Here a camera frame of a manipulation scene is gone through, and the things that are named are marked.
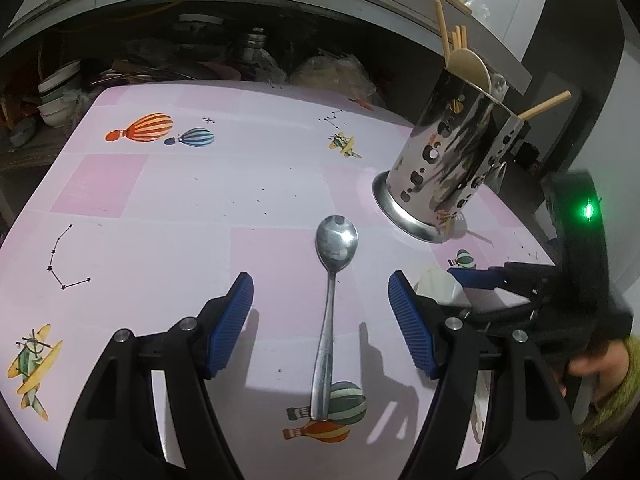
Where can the slim steel spoon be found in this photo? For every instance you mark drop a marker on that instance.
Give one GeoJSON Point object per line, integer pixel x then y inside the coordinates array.
{"type": "Point", "coordinates": [336, 244]}

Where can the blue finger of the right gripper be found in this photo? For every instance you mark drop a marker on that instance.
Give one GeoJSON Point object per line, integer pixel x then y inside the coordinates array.
{"type": "Point", "coordinates": [479, 279]}

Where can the white ceramic soup spoon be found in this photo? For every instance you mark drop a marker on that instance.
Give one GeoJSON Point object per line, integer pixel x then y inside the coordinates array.
{"type": "Point", "coordinates": [467, 65]}

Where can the person's right hand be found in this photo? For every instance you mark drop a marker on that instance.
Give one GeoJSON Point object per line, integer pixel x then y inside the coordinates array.
{"type": "Point", "coordinates": [609, 364]}

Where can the wooden chopstick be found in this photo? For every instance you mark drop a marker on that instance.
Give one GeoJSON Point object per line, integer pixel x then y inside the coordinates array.
{"type": "Point", "coordinates": [543, 107]}
{"type": "Point", "coordinates": [443, 31]}
{"type": "Point", "coordinates": [456, 38]}
{"type": "Point", "coordinates": [463, 36]}

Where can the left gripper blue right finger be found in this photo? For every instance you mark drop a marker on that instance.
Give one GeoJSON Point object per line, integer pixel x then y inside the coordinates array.
{"type": "Point", "coordinates": [421, 321]}

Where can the stacked white bowls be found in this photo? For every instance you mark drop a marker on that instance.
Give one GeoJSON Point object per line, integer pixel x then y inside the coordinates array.
{"type": "Point", "coordinates": [58, 94]}

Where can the wide steel soup spoon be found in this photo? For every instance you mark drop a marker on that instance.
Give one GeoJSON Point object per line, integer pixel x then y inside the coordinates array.
{"type": "Point", "coordinates": [499, 87]}

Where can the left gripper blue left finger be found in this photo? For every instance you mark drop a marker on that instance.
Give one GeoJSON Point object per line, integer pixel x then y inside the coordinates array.
{"type": "Point", "coordinates": [229, 317]}

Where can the perforated steel utensil holder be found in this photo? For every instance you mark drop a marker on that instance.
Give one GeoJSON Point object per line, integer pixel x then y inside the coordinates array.
{"type": "Point", "coordinates": [461, 135]}

